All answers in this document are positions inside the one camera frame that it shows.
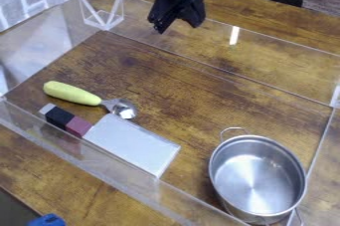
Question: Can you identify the stainless steel pot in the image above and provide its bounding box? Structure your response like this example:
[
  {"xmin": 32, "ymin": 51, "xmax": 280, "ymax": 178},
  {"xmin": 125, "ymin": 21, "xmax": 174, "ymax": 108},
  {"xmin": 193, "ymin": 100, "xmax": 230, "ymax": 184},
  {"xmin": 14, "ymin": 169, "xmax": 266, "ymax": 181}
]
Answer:
[{"xmin": 208, "ymin": 127, "xmax": 306, "ymax": 226}]

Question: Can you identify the blue object at bottom edge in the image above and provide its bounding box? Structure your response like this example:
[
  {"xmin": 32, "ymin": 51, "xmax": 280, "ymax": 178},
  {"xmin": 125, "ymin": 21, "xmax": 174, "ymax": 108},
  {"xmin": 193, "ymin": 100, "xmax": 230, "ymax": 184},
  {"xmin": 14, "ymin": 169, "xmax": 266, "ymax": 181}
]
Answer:
[{"xmin": 26, "ymin": 213, "xmax": 66, "ymax": 226}]

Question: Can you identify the toy cleaver knife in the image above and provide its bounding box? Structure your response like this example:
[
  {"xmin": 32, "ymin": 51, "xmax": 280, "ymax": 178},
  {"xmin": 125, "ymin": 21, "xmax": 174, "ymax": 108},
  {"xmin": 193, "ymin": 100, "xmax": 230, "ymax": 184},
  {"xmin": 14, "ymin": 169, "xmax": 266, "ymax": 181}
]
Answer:
[{"xmin": 38, "ymin": 104, "xmax": 180, "ymax": 177}]

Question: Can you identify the spoon with yellow-green handle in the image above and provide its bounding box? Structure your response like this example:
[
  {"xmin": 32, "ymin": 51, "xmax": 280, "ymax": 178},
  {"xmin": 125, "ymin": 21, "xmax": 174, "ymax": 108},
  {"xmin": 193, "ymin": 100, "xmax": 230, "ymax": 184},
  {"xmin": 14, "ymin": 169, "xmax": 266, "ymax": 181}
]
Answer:
[{"xmin": 42, "ymin": 81, "xmax": 137, "ymax": 119}]

